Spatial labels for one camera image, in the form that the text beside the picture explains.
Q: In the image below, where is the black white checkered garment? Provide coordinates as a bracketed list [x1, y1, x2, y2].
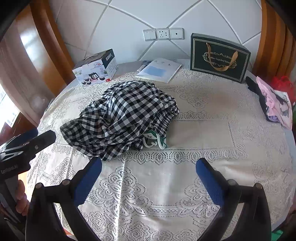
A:
[60, 80, 180, 161]

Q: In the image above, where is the white green drawstring cord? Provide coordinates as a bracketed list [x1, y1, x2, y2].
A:
[142, 131, 167, 149]

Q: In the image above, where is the white wall socket panel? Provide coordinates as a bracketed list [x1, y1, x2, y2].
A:
[169, 27, 185, 40]

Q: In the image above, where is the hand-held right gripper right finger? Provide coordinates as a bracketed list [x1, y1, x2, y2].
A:
[195, 158, 279, 241]

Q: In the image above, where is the white wall socket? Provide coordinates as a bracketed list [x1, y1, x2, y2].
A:
[156, 28, 171, 41]

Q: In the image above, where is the white lace tablecloth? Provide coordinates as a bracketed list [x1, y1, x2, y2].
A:
[25, 68, 296, 241]

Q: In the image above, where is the red plastic bag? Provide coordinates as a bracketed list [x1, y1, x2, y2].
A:
[270, 75, 296, 106]

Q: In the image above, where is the wooden headboard post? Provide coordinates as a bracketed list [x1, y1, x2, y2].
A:
[252, 0, 296, 78]
[30, 0, 77, 90]

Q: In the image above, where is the person's left hand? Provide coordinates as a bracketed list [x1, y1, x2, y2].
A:
[14, 179, 31, 216]

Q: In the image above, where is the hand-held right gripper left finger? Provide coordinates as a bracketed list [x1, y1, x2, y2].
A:
[25, 157, 102, 241]

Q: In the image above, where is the white booklet in plastic sleeve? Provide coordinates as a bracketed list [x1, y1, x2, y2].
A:
[135, 58, 182, 83]

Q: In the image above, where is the white tea set box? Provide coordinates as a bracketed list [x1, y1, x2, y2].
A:
[72, 49, 118, 87]

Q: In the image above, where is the black cloth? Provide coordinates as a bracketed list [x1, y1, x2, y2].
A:
[245, 76, 279, 123]

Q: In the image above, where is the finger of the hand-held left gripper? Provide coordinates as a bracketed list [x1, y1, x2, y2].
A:
[25, 130, 56, 150]
[14, 128, 39, 143]

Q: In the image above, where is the white wall switch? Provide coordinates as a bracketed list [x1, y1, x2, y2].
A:
[143, 29, 157, 42]

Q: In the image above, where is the small white blue packet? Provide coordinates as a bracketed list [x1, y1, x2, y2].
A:
[137, 60, 153, 72]

